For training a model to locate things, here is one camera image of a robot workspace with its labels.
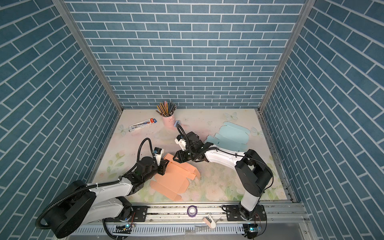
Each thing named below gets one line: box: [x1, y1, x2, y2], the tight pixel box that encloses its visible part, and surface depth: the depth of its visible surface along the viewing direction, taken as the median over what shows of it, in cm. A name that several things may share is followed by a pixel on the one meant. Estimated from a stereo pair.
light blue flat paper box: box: [205, 122, 251, 152], surface depth 107 cm
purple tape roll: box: [187, 205, 198, 218], surface depth 76 cm
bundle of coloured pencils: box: [155, 100, 177, 117], surface depth 107 cm
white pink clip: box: [203, 213, 217, 229], surface depth 71 cm
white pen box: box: [128, 118, 158, 132], surface depth 110 cm
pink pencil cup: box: [162, 114, 176, 128], surface depth 107 cm
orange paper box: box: [150, 153, 201, 201], surface depth 84 cm
